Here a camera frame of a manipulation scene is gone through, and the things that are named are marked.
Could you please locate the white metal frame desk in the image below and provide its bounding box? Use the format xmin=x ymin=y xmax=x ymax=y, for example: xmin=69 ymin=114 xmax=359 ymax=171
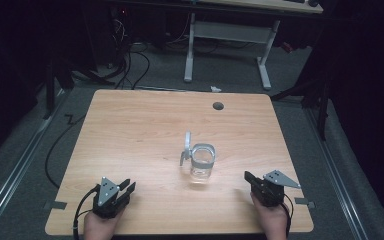
xmin=182 ymin=0 xmax=324 ymax=91

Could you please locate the black floor cable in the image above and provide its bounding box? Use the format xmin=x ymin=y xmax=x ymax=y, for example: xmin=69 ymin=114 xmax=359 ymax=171
xmin=44 ymin=113 xmax=87 ymax=190

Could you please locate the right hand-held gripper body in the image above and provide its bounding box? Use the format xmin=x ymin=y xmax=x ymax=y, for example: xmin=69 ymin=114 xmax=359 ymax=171
xmin=250 ymin=169 xmax=302 ymax=208

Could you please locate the bundle of black cables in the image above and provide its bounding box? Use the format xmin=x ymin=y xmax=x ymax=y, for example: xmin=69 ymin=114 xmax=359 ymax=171
xmin=108 ymin=14 xmax=152 ymax=91

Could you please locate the person's right hand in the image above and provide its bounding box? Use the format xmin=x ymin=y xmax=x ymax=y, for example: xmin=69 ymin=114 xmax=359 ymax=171
xmin=250 ymin=192 xmax=290 ymax=240

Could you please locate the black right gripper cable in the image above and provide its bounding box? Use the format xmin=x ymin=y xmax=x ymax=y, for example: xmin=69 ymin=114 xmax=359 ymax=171
xmin=281 ymin=193 xmax=295 ymax=238

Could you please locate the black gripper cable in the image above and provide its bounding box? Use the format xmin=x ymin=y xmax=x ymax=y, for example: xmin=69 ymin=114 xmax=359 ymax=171
xmin=281 ymin=193 xmax=295 ymax=238
xmin=72 ymin=185 xmax=100 ymax=240

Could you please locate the grey tape strip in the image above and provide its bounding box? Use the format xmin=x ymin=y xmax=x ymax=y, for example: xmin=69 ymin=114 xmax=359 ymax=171
xmin=294 ymin=197 xmax=316 ymax=210
xmin=42 ymin=199 xmax=68 ymax=211

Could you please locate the dark metal stand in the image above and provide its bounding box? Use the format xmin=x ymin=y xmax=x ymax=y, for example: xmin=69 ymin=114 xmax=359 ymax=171
xmin=42 ymin=56 xmax=114 ymax=120
xmin=269 ymin=63 xmax=333 ymax=142

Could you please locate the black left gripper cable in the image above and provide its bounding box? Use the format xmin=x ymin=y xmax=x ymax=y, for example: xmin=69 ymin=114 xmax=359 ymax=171
xmin=72 ymin=185 xmax=100 ymax=240

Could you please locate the clear glass jar with lid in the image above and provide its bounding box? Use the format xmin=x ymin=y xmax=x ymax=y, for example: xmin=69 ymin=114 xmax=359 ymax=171
xmin=179 ymin=130 xmax=217 ymax=185

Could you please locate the person's left hand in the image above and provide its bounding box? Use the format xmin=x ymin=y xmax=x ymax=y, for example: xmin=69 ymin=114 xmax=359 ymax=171
xmin=83 ymin=207 xmax=125 ymax=240

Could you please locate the metal floor rail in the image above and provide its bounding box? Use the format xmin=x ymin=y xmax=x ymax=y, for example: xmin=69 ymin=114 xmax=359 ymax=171
xmin=0 ymin=89 xmax=73 ymax=236
xmin=303 ymin=105 xmax=370 ymax=240

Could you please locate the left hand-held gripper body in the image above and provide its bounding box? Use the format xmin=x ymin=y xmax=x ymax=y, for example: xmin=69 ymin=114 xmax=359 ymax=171
xmin=92 ymin=176 xmax=130 ymax=220

